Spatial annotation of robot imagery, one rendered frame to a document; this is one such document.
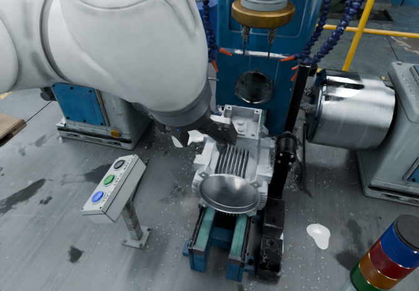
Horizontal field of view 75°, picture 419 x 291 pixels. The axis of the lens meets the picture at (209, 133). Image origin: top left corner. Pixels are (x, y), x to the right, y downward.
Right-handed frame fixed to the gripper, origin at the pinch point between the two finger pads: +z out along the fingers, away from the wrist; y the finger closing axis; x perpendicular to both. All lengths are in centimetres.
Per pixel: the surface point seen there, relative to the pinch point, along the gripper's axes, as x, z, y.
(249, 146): -3.7, 10.9, -9.3
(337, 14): -328, 320, -94
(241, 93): -33, 43, -1
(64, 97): -14, 28, 59
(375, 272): 17.1, -0.1, -33.9
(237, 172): 3.8, 8.2, -7.9
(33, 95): -61, 174, 221
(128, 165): 7.1, 9.2, 18.7
